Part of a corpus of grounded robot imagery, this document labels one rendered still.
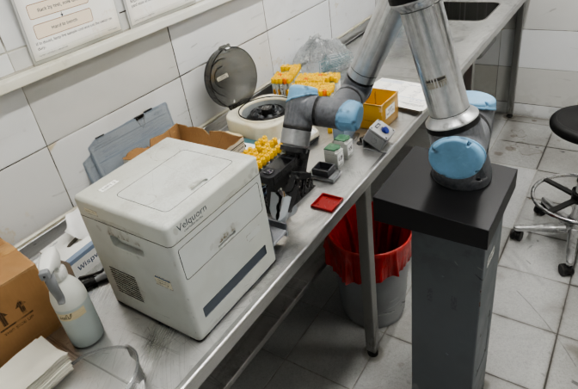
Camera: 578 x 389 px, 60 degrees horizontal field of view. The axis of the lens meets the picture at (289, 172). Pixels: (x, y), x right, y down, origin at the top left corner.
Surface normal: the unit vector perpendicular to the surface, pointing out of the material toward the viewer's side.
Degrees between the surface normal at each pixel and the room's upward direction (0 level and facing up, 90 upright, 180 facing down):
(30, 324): 91
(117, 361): 0
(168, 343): 0
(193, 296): 90
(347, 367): 0
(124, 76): 90
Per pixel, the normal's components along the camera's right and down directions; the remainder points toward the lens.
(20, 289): 0.78, 0.21
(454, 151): -0.36, 0.63
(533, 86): -0.55, 0.49
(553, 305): -0.13, -0.85
